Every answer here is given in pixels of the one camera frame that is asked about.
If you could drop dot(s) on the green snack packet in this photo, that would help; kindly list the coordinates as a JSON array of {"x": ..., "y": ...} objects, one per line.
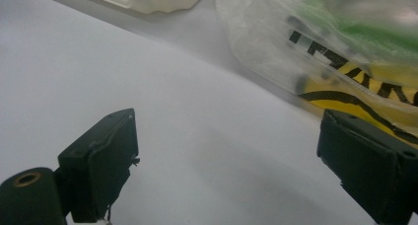
[{"x": 378, "y": 31}]

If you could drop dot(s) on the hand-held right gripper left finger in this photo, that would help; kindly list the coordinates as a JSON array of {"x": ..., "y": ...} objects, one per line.
[{"x": 98, "y": 159}]

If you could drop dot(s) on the clear plastic bag yellow print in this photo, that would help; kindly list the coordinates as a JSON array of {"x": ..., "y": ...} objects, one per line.
[{"x": 263, "y": 37}]

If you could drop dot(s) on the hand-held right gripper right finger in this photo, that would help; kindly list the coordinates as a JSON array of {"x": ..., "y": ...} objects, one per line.
[{"x": 368, "y": 159}]

